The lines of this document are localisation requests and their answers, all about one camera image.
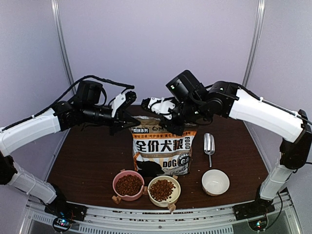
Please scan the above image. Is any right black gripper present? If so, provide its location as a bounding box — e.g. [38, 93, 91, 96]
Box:
[158, 98, 205, 137]

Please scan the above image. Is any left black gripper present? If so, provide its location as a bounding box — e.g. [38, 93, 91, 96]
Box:
[82, 103, 141, 136]

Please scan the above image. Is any brown dog food bag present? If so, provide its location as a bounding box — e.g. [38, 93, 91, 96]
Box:
[131, 116, 197, 177]

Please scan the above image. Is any metal food scoop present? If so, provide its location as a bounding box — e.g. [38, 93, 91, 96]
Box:
[204, 133, 215, 168]

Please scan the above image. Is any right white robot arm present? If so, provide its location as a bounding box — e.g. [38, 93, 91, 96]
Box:
[151, 70, 312, 219]

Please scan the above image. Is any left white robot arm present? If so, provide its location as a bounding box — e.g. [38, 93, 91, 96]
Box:
[0, 76, 140, 218]

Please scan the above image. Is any yellow pet bowl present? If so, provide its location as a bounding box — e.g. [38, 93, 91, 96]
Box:
[147, 175, 181, 208]

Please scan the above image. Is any pink pet bowl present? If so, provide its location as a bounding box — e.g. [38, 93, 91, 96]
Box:
[113, 170, 144, 201]

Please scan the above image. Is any brown kibble in yellow bowl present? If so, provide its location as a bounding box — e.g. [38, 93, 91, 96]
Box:
[149, 179, 176, 202]

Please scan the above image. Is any brown kibble in pink bowl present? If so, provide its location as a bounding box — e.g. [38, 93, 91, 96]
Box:
[115, 175, 143, 196]

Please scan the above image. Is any white ceramic bowl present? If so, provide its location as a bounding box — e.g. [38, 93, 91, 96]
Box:
[201, 169, 230, 196]

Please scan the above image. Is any wooden bowl stand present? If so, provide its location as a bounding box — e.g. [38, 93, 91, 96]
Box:
[112, 176, 177, 212]

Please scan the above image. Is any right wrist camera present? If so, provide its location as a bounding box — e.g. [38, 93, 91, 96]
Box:
[141, 97, 176, 115]

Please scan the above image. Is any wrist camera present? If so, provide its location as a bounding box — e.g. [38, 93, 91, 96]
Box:
[141, 97, 176, 115]
[111, 91, 137, 117]

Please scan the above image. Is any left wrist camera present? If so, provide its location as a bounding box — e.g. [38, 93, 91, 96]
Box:
[111, 91, 137, 117]

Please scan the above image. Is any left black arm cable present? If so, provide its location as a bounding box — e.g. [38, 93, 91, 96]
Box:
[0, 74, 135, 134]

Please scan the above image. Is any left aluminium frame post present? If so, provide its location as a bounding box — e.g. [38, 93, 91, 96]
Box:
[51, 0, 74, 85]

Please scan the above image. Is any aluminium frame post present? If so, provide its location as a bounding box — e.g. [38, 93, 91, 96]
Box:
[242, 0, 266, 87]
[51, 0, 74, 85]

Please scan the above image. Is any front aluminium rail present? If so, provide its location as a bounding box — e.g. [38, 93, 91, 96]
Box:
[18, 192, 303, 234]

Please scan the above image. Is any right aluminium frame post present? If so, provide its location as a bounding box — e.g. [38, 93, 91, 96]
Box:
[242, 0, 266, 87]

